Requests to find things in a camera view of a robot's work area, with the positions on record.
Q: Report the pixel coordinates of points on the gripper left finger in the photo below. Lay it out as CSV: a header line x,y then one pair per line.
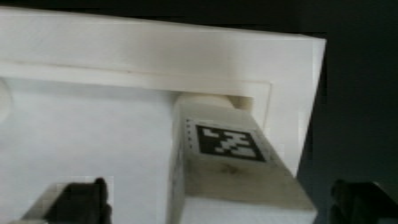
x,y
71,204

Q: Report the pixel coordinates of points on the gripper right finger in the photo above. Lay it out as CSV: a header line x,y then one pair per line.
x,y
365,203

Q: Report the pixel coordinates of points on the white table leg with tag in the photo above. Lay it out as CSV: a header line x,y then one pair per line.
x,y
231,185

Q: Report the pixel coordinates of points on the white square tabletop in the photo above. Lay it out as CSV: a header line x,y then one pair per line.
x,y
95,71

